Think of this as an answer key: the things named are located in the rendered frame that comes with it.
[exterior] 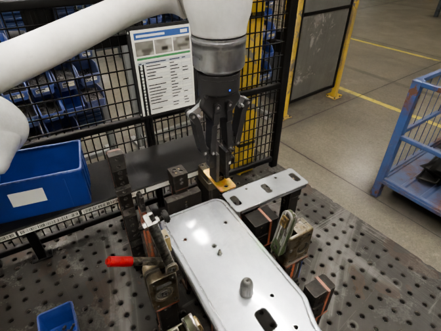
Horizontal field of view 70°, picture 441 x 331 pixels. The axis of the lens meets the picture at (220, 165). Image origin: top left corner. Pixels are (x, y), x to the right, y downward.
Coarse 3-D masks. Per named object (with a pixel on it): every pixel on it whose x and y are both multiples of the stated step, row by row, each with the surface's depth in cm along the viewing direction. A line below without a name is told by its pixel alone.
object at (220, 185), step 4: (204, 172) 70; (208, 172) 70; (220, 172) 69; (208, 176) 69; (220, 176) 68; (212, 180) 68; (220, 180) 68; (224, 180) 68; (228, 180) 68; (216, 184) 67; (220, 184) 67; (224, 184) 67; (228, 184) 67; (232, 184) 67; (220, 188) 66; (224, 188) 66; (228, 188) 66
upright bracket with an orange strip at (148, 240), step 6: (138, 192) 74; (138, 198) 73; (138, 204) 75; (144, 204) 73; (138, 210) 77; (144, 210) 74; (144, 234) 81; (150, 240) 80; (150, 246) 82; (150, 252) 83
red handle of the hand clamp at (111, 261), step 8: (112, 256) 65; (120, 256) 66; (128, 256) 68; (112, 264) 64; (120, 264) 65; (128, 264) 67; (136, 264) 68; (144, 264) 70; (152, 264) 71; (160, 264) 72
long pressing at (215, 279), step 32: (160, 224) 92; (192, 224) 92; (224, 224) 92; (192, 256) 83; (224, 256) 83; (256, 256) 83; (192, 288) 76; (224, 288) 76; (256, 288) 76; (288, 288) 76; (224, 320) 69; (256, 320) 69; (288, 320) 69
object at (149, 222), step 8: (144, 216) 65; (152, 216) 66; (160, 216) 66; (168, 216) 65; (144, 224) 64; (152, 224) 63; (152, 232) 64; (160, 232) 65; (160, 240) 67; (160, 248) 68; (168, 248) 69; (160, 256) 74; (168, 256) 71; (168, 264) 72
